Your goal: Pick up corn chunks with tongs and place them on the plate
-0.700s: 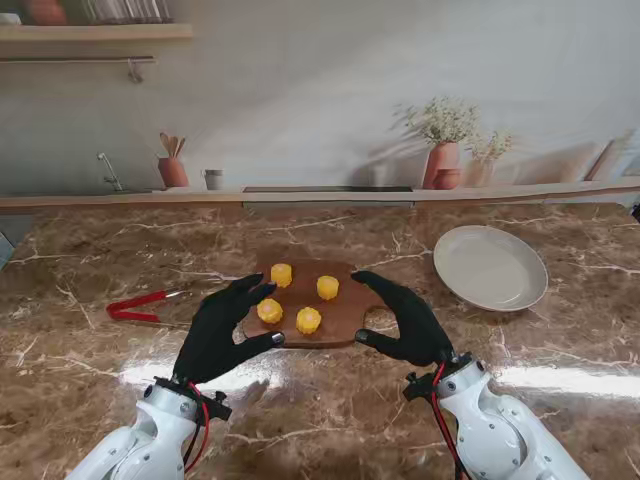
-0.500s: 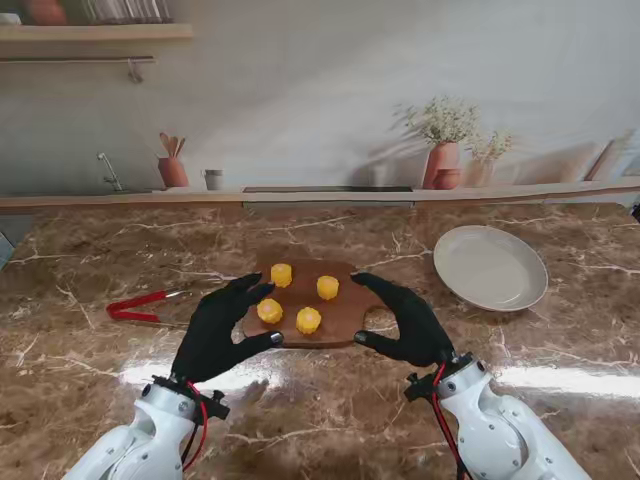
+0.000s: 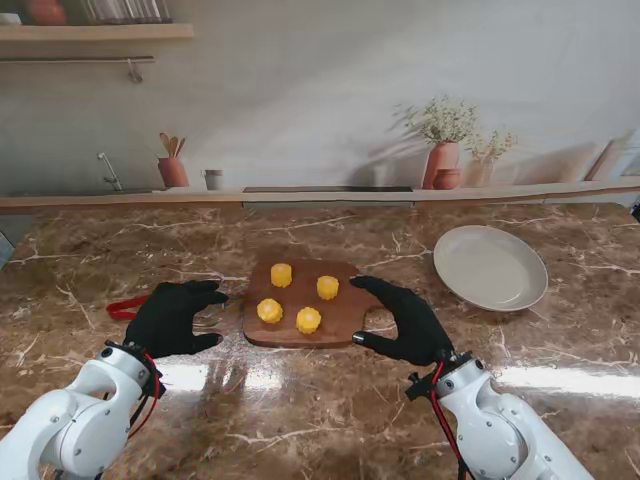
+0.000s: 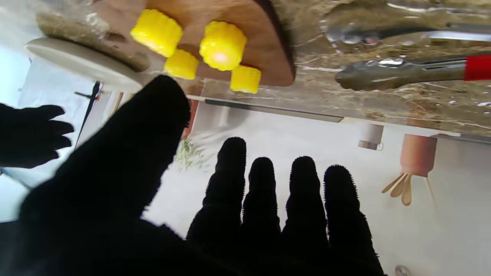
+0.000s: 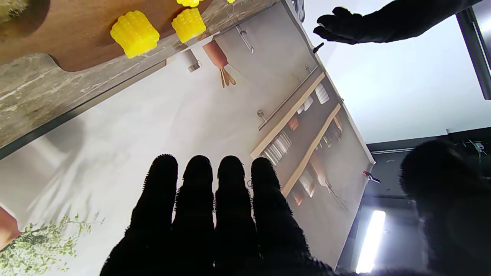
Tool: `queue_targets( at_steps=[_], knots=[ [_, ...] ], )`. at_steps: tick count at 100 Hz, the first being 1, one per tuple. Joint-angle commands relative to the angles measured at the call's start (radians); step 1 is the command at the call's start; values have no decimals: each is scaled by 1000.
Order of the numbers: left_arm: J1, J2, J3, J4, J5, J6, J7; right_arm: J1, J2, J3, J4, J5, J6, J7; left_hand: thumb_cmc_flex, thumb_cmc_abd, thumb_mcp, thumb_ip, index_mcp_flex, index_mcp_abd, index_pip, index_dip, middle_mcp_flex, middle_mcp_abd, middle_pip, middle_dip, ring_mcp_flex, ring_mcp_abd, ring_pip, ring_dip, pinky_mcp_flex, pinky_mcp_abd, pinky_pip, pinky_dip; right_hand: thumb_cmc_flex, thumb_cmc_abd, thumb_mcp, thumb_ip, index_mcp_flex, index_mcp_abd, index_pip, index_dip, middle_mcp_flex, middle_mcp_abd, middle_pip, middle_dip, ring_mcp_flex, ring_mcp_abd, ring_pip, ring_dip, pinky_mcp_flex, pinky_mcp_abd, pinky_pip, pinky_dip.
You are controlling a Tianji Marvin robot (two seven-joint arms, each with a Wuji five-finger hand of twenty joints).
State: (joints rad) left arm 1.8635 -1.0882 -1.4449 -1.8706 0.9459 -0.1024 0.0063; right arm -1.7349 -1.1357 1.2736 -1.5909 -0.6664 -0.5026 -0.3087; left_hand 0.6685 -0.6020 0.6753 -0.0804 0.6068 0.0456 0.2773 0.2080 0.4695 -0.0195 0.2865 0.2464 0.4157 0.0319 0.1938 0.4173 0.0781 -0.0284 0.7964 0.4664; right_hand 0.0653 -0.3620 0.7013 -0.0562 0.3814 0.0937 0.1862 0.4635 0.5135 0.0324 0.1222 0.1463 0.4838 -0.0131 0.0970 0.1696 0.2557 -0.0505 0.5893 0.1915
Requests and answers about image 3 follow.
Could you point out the leaning wooden boards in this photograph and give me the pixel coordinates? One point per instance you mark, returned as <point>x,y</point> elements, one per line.
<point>607,160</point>

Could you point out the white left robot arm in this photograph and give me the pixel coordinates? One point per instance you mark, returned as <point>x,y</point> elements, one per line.
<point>75,420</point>

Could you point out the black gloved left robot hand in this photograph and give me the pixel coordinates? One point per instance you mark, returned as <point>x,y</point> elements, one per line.
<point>165,320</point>

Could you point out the chrome faucet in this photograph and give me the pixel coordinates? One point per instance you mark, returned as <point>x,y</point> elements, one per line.
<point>111,175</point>

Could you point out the terracotta holder with wooden utensils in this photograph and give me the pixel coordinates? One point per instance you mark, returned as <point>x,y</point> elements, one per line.
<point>173,172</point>

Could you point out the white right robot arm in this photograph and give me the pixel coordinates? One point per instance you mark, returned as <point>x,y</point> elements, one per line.
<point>490,420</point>

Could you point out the row of glass jars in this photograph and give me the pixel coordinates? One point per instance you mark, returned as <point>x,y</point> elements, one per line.
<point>125,11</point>

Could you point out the metal wall rail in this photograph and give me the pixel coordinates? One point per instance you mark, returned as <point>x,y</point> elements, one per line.
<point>75,59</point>

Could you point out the wooden counter ledge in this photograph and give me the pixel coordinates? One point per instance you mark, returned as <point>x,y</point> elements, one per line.
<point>150,200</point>

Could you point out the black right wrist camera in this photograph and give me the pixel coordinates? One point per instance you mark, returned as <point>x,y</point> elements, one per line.
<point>419,387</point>

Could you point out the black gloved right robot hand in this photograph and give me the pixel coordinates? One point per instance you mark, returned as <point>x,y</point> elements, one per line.
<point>417,330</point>

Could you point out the round terracotta pot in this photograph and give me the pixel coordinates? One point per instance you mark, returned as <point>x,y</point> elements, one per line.
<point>46,12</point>

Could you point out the light wooden wall shelf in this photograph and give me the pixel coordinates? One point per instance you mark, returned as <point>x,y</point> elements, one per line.
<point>100,32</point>

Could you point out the beige round plate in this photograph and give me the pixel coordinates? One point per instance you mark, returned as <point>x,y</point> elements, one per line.
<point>490,270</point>

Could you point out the yellow corn chunk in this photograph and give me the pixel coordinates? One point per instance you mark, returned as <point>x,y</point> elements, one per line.
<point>269,311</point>
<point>281,275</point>
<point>308,320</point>
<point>327,287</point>

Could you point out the dark wooden cutting board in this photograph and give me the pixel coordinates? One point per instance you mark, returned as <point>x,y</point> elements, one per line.
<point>300,296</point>

